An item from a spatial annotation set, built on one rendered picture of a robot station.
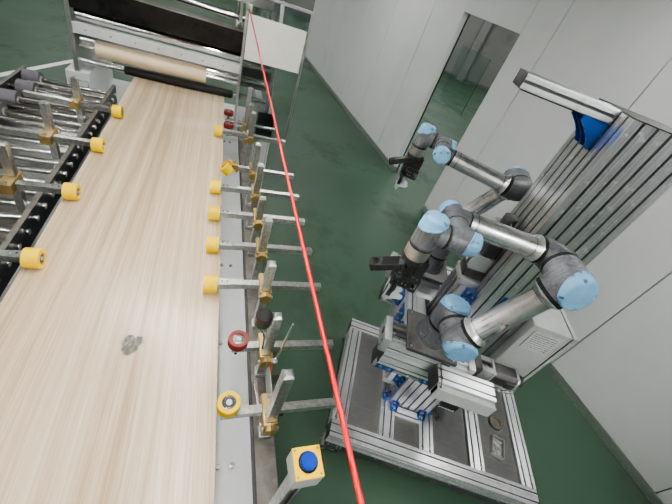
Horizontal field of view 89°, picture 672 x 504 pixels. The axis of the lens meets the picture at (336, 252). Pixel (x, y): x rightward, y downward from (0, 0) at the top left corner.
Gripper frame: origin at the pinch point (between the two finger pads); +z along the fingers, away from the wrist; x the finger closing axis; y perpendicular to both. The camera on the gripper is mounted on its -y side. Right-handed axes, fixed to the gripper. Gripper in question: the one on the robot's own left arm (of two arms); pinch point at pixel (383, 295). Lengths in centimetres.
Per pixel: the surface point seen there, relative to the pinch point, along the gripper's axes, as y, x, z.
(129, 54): -222, 187, 24
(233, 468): -28, -41, 70
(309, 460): -11, -53, 9
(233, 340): -45, -9, 41
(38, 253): -124, -7, 34
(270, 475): -14, -42, 62
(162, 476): -45, -57, 42
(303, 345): -18.2, 2.7, 45.6
